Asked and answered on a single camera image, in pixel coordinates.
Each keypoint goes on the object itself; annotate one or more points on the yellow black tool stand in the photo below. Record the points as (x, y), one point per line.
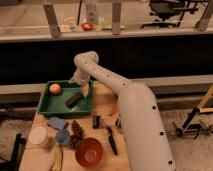
(187, 126)

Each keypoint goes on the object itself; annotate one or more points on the blue sponge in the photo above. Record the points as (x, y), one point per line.
(57, 123)

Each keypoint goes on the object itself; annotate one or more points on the black eraser block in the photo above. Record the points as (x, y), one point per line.
(73, 100)

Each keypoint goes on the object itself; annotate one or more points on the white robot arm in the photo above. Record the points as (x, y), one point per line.
(146, 141)

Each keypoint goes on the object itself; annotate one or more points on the blue round cloth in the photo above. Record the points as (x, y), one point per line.
(63, 137)

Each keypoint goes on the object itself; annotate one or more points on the small black box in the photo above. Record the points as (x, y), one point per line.
(96, 122)

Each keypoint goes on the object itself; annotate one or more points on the black office chair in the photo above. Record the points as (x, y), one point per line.
(170, 13)

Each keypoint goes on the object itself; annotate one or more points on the white cup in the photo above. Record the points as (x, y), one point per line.
(38, 136)

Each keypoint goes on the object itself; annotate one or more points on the red bowl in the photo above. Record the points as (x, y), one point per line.
(89, 152)

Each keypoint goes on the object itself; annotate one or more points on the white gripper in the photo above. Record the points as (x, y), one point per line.
(81, 78)

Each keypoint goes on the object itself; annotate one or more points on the yellow banana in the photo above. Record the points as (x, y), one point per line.
(56, 158)

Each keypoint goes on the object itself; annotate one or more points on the red apple in tray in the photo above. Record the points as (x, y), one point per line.
(55, 89)

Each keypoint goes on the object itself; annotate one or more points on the red apple on floor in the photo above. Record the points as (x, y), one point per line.
(87, 26)

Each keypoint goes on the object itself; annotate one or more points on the black chair left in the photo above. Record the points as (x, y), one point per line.
(11, 164)

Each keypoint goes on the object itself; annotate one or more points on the green plastic tray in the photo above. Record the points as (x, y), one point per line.
(54, 105)

